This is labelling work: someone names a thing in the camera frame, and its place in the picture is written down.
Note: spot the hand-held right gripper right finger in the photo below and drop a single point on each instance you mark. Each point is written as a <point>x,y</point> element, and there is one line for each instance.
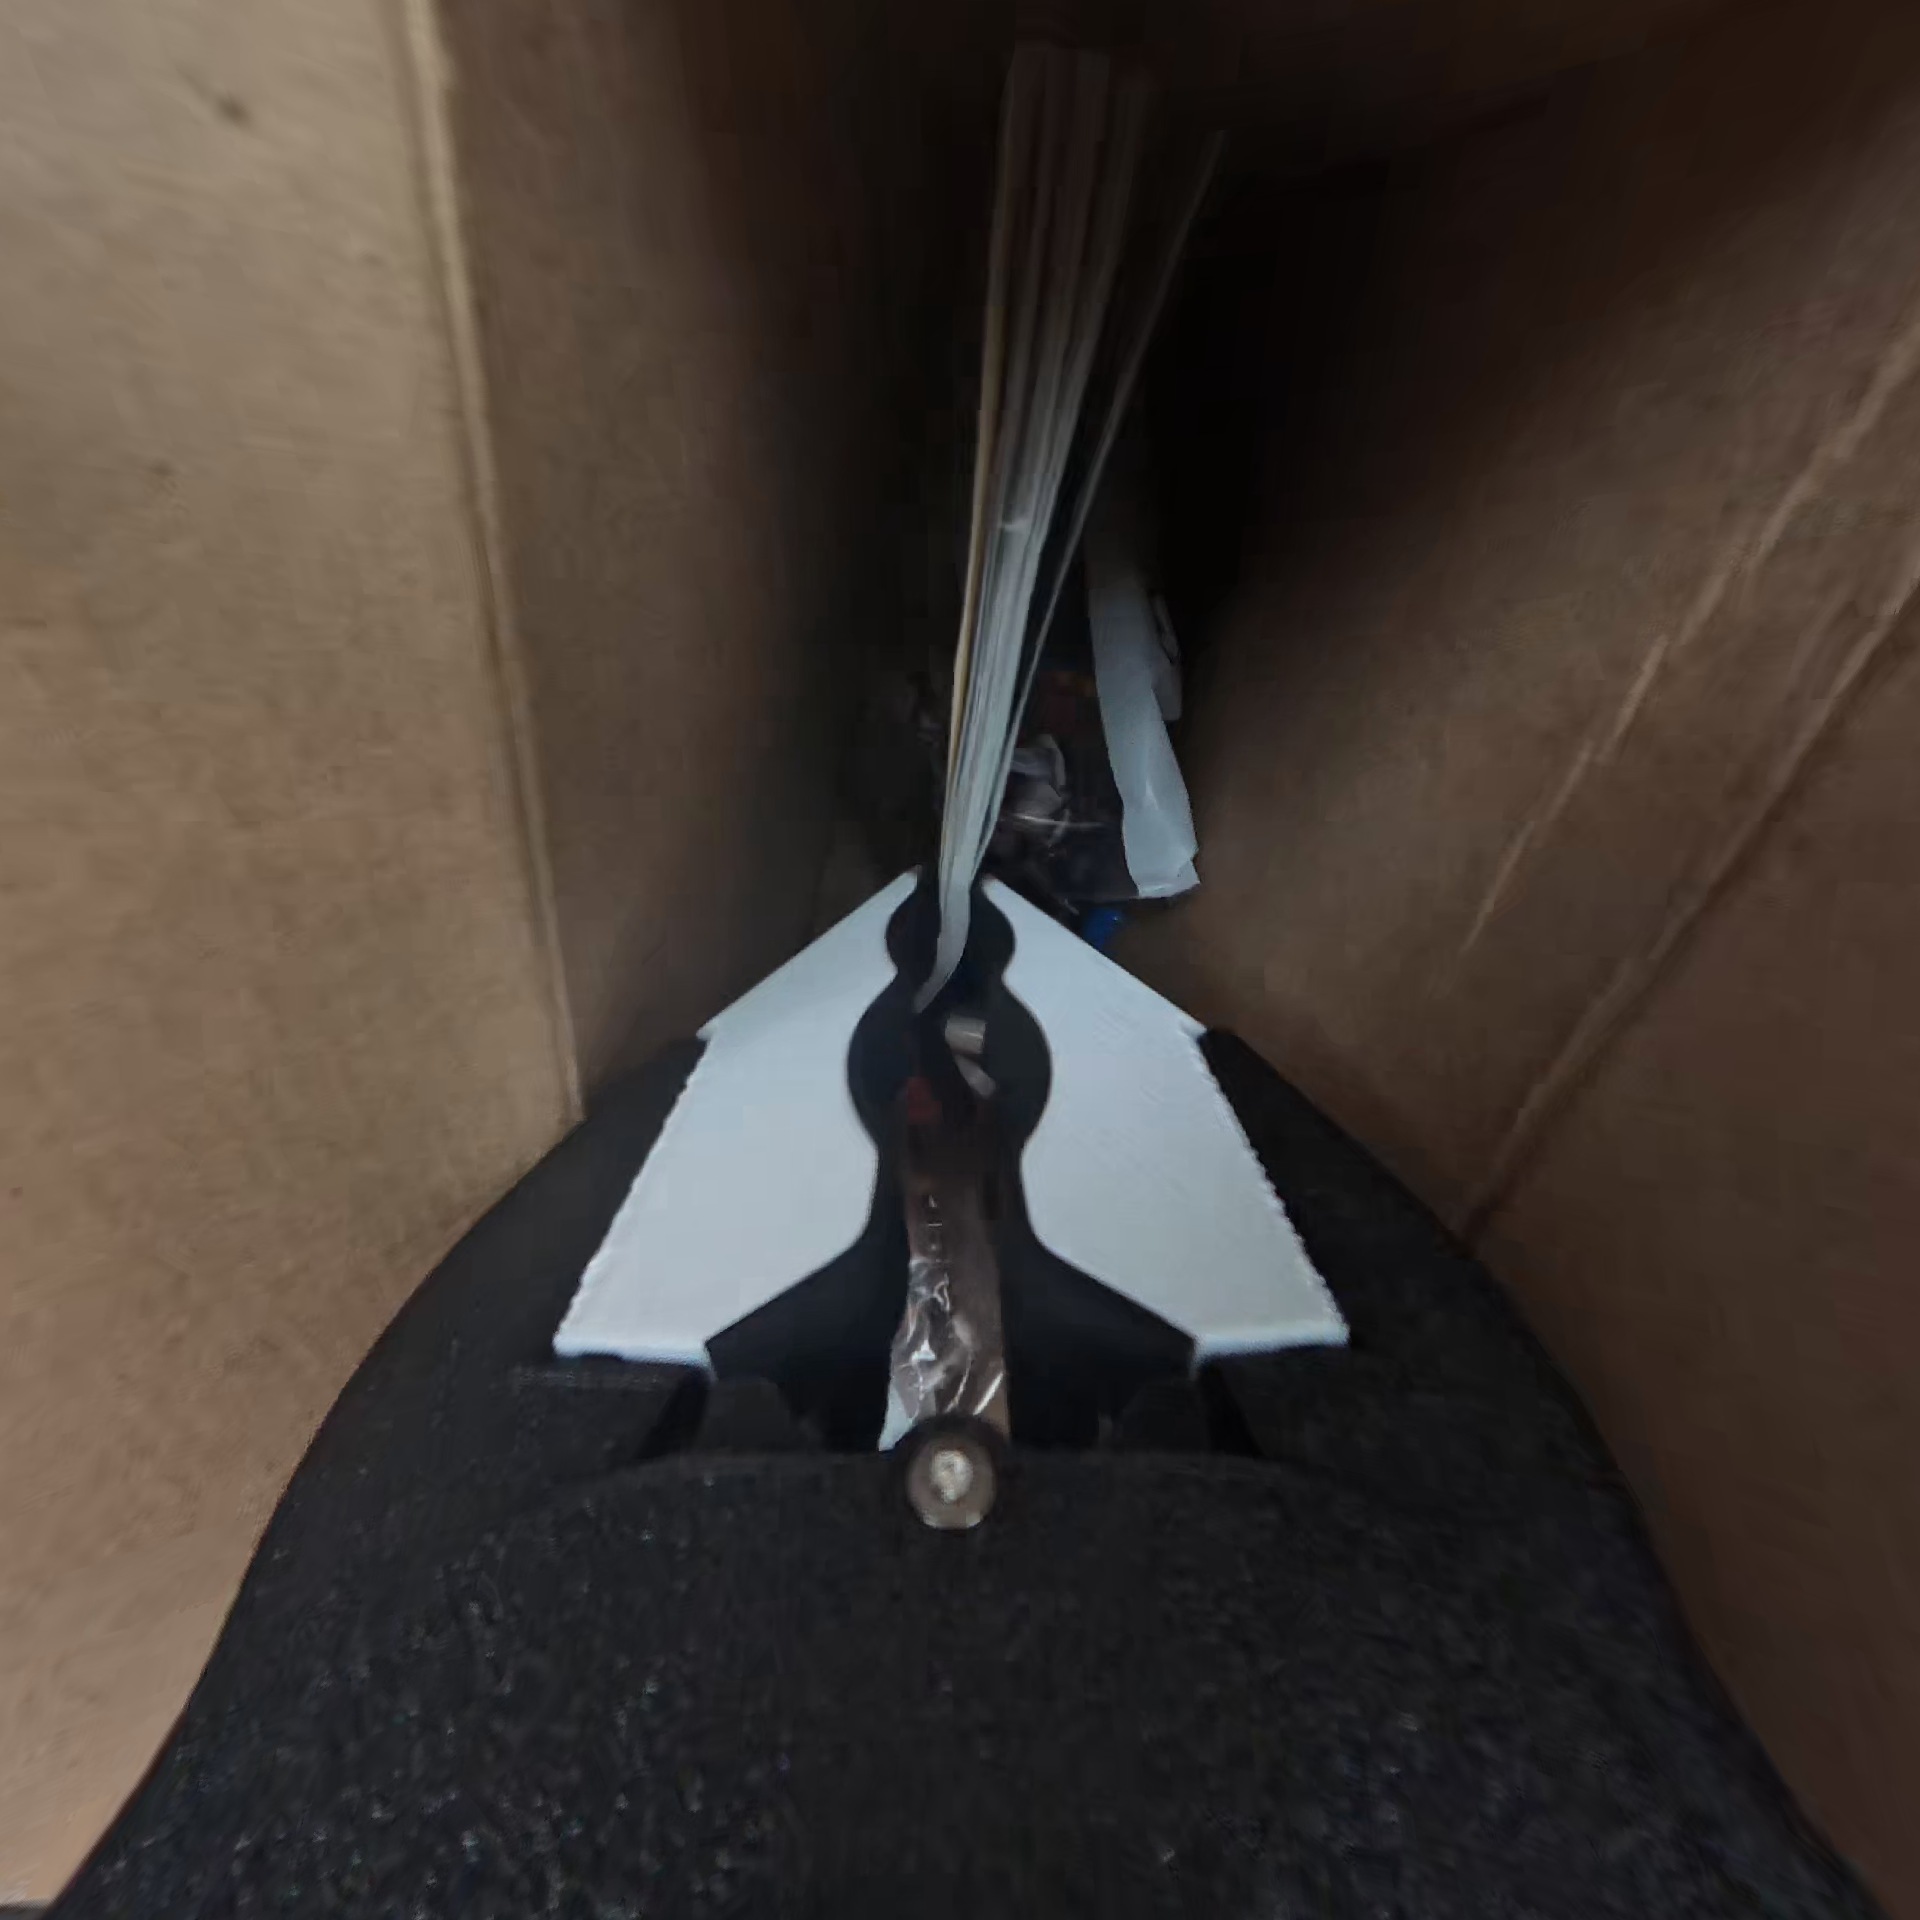
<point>1155,1180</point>

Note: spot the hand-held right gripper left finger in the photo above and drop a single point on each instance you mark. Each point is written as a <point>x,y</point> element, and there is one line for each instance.
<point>755,1162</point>

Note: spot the clear plastic bag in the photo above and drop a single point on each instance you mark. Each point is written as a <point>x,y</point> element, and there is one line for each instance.
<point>950,1275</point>

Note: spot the black toy car box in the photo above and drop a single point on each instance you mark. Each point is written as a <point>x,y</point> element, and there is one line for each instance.
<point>225,599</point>

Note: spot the instruction booklet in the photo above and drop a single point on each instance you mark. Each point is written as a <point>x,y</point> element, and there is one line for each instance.
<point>1050,380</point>

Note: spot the clear bag of toy bricks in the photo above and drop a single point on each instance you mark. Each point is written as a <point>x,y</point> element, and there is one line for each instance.
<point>1050,792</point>

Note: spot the white plastic bag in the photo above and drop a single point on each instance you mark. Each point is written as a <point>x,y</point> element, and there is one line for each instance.
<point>1150,753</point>

